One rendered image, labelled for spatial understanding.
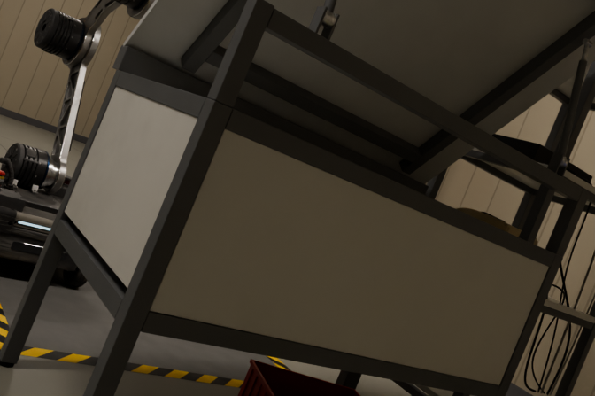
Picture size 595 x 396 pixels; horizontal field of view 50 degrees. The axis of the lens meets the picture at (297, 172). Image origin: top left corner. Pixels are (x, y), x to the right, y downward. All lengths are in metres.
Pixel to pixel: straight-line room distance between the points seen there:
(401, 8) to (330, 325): 0.83
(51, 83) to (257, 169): 7.14
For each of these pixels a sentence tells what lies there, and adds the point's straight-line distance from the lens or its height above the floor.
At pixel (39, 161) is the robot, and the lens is 2.70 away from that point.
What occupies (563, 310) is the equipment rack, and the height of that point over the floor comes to 0.65.
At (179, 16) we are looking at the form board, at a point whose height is 0.98.
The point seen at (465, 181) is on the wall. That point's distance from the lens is 4.45.
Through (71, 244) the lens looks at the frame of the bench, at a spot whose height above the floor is 0.38.
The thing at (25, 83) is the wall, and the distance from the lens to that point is 8.22.
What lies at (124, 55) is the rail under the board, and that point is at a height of 0.84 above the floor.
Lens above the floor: 0.75
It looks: level
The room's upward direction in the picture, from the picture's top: 23 degrees clockwise
